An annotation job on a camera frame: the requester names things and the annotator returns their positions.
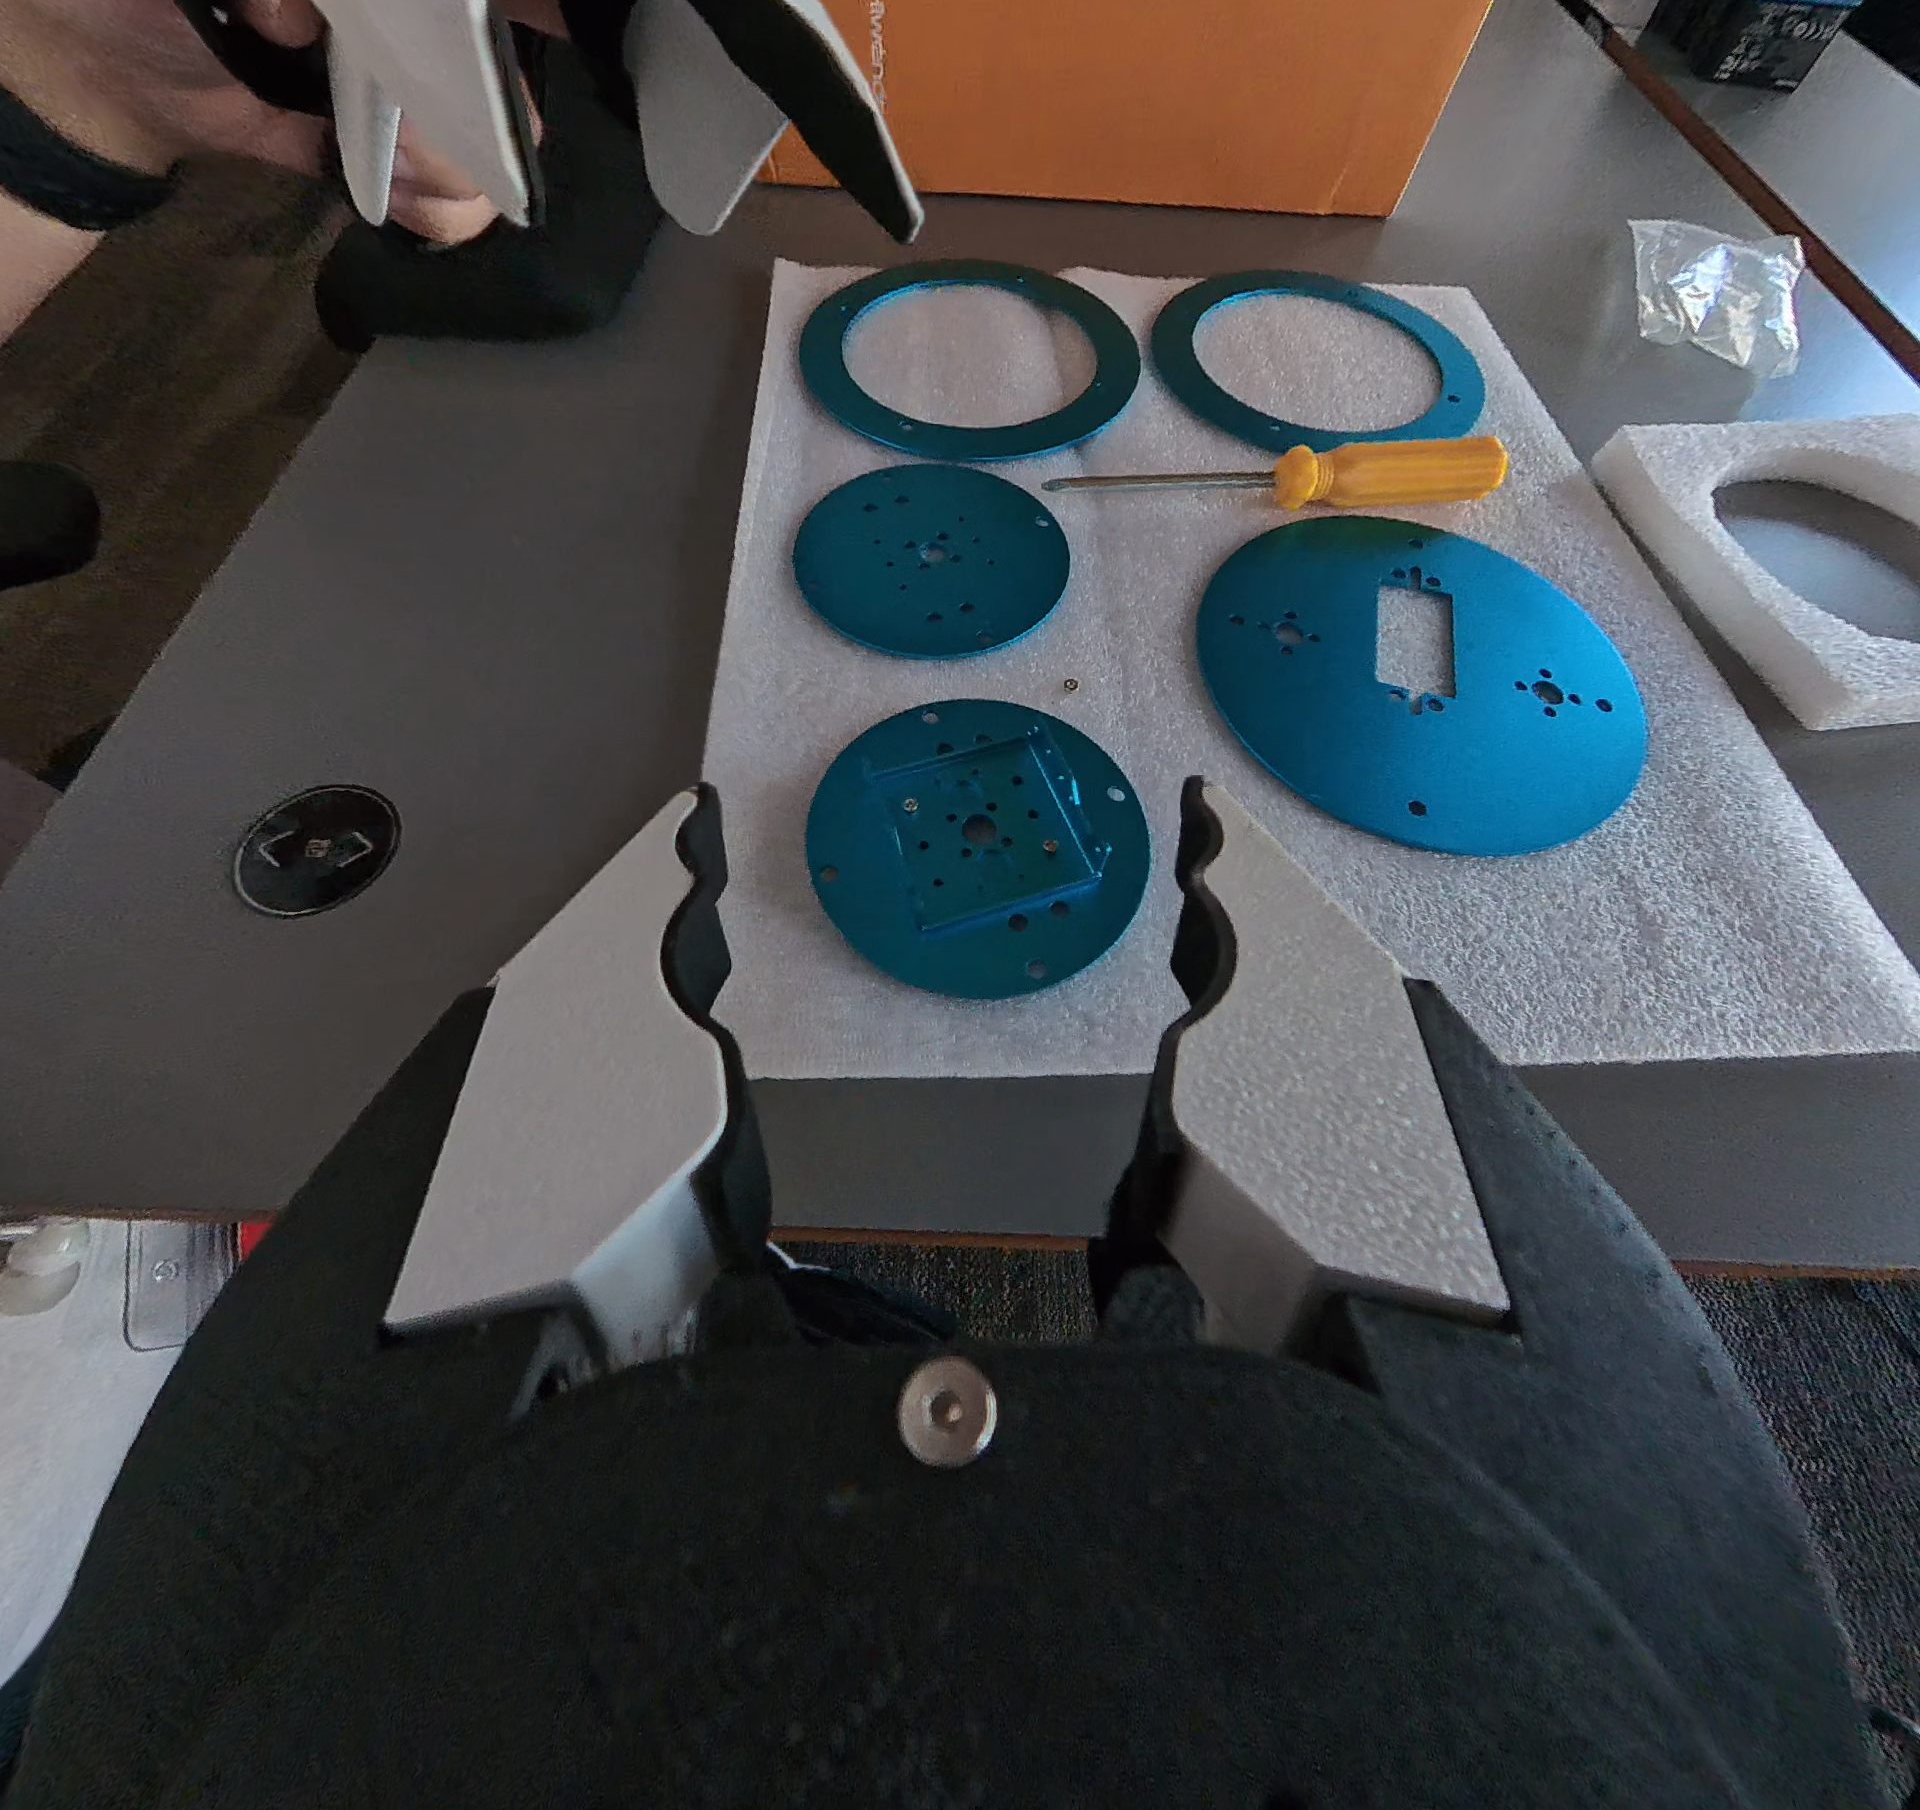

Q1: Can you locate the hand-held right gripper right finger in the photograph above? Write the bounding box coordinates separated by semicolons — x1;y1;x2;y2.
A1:
1091;775;1514;1360

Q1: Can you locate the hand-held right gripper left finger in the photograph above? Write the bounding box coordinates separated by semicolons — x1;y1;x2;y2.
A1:
383;784;775;1375

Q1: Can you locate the small blue round plate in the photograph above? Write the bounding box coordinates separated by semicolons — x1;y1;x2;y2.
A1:
794;461;1070;665
805;699;1155;1001

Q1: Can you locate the blue square metal bracket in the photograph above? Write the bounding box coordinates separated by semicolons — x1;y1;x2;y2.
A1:
867;732;1119;935

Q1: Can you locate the orange-handled screwdriver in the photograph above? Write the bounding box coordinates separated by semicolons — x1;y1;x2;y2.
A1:
1048;434;1505;509

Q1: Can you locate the person's left forearm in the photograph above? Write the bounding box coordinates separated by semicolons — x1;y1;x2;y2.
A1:
0;210;110;343

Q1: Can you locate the round black desk button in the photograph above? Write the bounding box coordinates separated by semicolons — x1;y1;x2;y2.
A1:
234;784;407;919

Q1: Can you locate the person's left hand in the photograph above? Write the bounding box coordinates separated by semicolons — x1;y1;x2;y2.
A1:
0;0;331;179

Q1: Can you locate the black wrist band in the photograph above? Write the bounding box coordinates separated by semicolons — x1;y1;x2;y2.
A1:
0;90;186;233

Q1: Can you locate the white foam sheet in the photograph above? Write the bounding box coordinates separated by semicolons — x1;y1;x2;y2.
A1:
702;257;1920;1084

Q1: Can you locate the blue plate with rectangular hole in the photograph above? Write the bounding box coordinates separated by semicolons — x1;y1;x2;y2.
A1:
1195;516;1648;856

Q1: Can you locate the orange cardboard box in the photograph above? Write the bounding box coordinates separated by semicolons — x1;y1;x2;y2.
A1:
758;0;1534;218

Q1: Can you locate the clear badge holder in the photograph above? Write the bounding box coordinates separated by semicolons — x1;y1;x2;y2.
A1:
125;1221;252;1352

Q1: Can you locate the white foam square with hole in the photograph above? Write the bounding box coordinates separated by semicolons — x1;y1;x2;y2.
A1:
1589;413;1920;731

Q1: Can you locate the clear plastic bag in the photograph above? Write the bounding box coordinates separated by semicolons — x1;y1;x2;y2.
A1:
1629;221;1806;376

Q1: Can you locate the stack of dark boxes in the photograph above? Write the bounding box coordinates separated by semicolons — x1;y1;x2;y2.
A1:
1644;0;1873;90

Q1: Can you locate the blue metal ring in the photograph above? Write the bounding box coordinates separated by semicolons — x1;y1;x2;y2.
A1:
799;258;1142;461
1152;270;1487;453

